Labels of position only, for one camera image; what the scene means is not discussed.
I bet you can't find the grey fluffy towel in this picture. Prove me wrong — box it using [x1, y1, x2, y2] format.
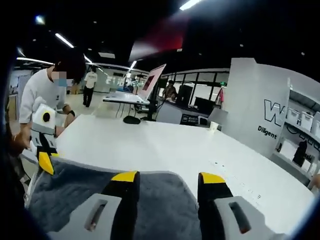
[24, 156, 201, 240]

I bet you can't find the silver open laptop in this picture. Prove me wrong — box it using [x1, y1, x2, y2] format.
[138, 63, 167, 103]

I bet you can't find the person's left hand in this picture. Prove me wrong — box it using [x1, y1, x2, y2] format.
[10, 131, 32, 153]

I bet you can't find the ceiling light strip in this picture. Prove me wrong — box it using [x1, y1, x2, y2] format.
[179, 0, 204, 11]
[54, 32, 75, 49]

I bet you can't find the white paper cup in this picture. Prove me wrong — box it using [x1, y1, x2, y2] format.
[209, 121, 220, 135]

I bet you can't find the black computer mouse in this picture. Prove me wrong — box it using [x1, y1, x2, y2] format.
[123, 115, 142, 125]

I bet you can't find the white box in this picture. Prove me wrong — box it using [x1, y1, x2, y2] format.
[279, 141, 297, 160]

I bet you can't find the black bag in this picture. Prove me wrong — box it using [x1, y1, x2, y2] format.
[292, 139, 308, 167]

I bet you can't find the grey tilted screen back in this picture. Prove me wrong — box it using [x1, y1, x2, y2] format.
[208, 107, 229, 126]

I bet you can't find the black printed sign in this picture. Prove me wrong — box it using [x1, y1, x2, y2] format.
[181, 113, 198, 126]

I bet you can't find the black laptop stand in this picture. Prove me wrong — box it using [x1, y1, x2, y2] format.
[102, 74, 166, 123]

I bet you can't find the black wide monitor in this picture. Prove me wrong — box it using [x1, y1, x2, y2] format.
[194, 96, 216, 115]

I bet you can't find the grey counter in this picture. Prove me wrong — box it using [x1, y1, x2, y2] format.
[157, 99, 213, 126]

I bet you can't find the pink hanging cloth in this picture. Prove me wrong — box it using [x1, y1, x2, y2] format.
[216, 87, 226, 104]

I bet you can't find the row of white storage bins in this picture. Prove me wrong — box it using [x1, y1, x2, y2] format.
[287, 107, 320, 141]

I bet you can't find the black computer tower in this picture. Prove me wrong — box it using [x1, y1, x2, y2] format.
[176, 84, 194, 105]

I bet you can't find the red overhead screen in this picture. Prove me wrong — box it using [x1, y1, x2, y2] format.
[129, 32, 186, 62]

